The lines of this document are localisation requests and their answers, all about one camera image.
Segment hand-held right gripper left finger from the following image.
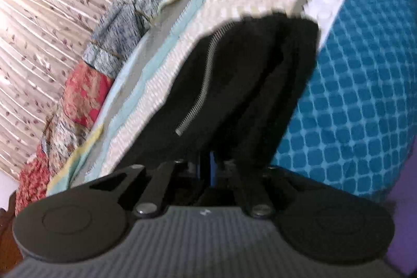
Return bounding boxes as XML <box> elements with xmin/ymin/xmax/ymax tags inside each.
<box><xmin>88</xmin><ymin>159</ymin><xmax>204</xmax><ymax>218</ymax></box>

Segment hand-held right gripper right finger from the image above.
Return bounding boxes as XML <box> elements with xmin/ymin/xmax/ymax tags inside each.
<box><xmin>208</xmin><ymin>150</ymin><xmax>296</xmax><ymax>219</ymax></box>

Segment purple cloth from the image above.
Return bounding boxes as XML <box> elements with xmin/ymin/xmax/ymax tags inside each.
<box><xmin>384</xmin><ymin>180</ymin><xmax>417</xmax><ymax>276</ymax></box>

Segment wooden bed frame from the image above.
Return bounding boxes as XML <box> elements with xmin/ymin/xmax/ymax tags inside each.
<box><xmin>0</xmin><ymin>190</ymin><xmax>24</xmax><ymax>267</ymax></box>

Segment pile of colourful folded clothes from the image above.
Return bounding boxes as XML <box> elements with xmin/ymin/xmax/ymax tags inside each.
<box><xmin>15</xmin><ymin>0</ymin><xmax>315</xmax><ymax>217</ymax></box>

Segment beige and teal printed blanket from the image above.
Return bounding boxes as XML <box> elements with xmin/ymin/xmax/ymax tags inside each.
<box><xmin>47</xmin><ymin>0</ymin><xmax>417</xmax><ymax>210</ymax></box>

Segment beige floral curtain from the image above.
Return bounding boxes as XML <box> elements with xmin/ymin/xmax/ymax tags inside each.
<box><xmin>0</xmin><ymin>0</ymin><xmax>140</xmax><ymax>172</ymax></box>

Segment black pants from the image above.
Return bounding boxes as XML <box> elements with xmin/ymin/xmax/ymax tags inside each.
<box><xmin>133</xmin><ymin>13</ymin><xmax>320</xmax><ymax>168</ymax></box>

